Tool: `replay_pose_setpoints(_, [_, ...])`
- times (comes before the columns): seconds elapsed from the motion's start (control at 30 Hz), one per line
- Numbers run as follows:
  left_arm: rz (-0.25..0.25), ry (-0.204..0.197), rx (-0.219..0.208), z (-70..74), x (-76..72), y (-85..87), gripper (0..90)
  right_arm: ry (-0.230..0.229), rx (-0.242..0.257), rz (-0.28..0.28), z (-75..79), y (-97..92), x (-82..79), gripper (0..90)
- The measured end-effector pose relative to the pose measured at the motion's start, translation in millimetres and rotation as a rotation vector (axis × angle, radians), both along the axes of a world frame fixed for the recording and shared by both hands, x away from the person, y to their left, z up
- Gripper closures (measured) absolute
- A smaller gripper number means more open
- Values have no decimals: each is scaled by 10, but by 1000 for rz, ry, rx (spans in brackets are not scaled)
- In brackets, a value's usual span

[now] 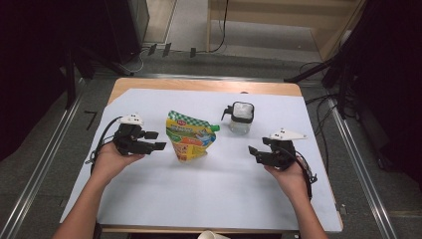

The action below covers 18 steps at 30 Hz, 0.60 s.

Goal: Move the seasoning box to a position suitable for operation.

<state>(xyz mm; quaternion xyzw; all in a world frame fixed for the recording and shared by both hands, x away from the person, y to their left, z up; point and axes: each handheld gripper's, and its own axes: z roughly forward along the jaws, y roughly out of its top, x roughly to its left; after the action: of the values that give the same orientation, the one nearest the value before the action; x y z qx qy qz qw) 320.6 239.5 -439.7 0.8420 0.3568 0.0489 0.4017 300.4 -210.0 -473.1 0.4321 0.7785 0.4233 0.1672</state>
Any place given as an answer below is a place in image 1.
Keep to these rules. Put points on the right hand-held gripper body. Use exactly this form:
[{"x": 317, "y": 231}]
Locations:
[{"x": 282, "y": 154}]

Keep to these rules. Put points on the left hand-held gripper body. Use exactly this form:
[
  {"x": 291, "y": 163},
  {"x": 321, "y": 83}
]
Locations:
[{"x": 127, "y": 139}]

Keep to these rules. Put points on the yellow green spout pouch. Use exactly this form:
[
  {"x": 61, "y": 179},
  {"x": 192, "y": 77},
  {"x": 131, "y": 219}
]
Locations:
[{"x": 190, "y": 136}]

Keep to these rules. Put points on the glass jar with black lid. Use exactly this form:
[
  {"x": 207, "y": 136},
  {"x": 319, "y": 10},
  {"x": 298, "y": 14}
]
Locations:
[{"x": 241, "y": 114}]

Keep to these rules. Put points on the person's right hand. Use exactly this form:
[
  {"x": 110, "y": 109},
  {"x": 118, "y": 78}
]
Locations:
[{"x": 292, "y": 181}]

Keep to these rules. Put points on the person's left hand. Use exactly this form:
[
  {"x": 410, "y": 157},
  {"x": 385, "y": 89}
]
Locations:
[{"x": 107, "y": 162}]

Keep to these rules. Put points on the white table sheet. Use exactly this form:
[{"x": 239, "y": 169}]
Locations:
[{"x": 205, "y": 192}]

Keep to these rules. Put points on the wooden table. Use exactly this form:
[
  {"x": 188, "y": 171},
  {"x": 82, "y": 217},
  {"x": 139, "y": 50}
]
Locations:
[{"x": 199, "y": 84}]

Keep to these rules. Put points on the black tripod stand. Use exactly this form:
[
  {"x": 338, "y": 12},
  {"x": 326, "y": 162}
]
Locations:
[{"x": 335, "y": 69}]

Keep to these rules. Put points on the black cabinet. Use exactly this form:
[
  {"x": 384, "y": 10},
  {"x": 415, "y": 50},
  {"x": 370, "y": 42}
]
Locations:
[{"x": 119, "y": 30}]

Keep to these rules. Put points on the dark curtain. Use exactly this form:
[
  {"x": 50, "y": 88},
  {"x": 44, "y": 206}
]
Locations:
[
  {"x": 391, "y": 83},
  {"x": 30, "y": 66}
]

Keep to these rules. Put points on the short metal floor rail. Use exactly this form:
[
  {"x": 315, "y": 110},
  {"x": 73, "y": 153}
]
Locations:
[{"x": 199, "y": 77}]

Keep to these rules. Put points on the long metal floor rail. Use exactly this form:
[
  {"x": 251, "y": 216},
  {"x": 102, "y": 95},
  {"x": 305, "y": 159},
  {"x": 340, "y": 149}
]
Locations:
[
  {"x": 36, "y": 179},
  {"x": 361, "y": 166}
]

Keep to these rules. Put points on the light wooden frame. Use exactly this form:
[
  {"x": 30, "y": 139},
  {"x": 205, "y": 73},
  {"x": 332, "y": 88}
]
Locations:
[{"x": 282, "y": 13}]

